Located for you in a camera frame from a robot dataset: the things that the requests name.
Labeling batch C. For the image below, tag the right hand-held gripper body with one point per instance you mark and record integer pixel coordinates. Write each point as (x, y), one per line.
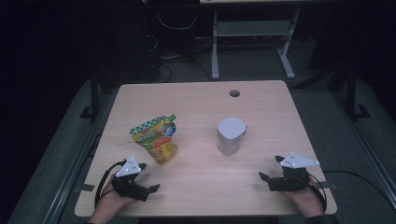
(292, 180)

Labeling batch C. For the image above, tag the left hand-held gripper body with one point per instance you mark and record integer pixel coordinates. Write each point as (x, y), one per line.
(128, 169)

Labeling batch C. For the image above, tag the yellow refill pouch green cap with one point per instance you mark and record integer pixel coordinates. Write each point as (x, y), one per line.
(155, 140)

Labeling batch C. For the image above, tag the person's right hand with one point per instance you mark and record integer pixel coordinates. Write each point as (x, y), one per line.
(308, 200)

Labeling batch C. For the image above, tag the person's left hand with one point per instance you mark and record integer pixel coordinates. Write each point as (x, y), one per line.
(112, 200)

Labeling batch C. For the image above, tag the grey tape strip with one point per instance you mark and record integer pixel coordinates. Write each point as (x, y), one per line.
(85, 187)
(330, 185)

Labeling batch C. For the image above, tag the black metal stand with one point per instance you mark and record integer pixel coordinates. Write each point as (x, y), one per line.
(351, 93)
(94, 99)

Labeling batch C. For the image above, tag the grey metal rail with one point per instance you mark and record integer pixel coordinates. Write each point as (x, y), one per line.
(74, 174)
(367, 149)

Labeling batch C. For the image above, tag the white metal desk frame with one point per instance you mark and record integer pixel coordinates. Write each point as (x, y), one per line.
(249, 28)

